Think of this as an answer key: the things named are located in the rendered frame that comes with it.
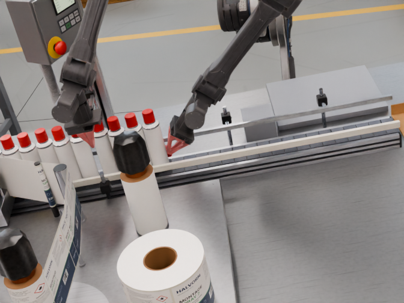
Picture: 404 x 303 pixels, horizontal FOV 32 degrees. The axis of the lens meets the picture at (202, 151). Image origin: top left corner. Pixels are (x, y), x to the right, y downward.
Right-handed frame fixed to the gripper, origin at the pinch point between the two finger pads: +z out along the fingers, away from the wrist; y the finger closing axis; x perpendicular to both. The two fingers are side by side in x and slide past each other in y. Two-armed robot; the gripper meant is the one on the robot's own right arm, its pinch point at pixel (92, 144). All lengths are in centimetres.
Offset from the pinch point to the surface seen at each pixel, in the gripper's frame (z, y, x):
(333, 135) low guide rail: 18, 68, 6
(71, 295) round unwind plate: 14.9, -5.9, -42.0
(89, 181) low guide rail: 15.6, -6.2, 4.0
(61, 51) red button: -25.5, -1.7, 9.4
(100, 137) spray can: 2.8, 0.8, 7.2
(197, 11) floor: 123, 13, 344
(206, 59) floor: 119, 17, 257
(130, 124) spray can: 0.5, 10.6, 7.4
